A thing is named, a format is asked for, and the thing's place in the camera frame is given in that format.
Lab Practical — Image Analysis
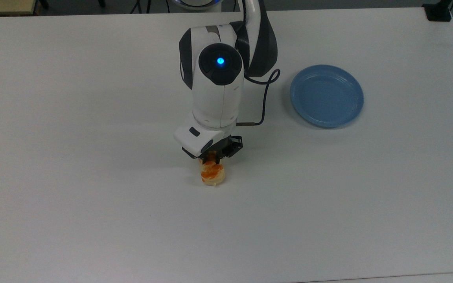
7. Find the black camera clamp base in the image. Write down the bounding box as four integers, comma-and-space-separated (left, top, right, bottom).
422, 0, 453, 22

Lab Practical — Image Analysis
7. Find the dark blue gripper cable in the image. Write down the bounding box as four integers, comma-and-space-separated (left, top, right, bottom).
236, 69, 281, 127

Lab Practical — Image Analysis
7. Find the bread with orange topping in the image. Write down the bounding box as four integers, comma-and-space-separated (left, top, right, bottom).
198, 156, 226, 186

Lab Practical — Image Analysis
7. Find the blue round plate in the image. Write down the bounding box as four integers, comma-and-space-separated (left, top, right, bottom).
289, 64, 365, 129

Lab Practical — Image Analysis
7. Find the light wooden desk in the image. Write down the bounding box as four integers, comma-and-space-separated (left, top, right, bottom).
0, 0, 39, 17

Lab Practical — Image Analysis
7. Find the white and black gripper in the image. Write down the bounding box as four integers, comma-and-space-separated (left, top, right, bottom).
173, 123, 244, 164

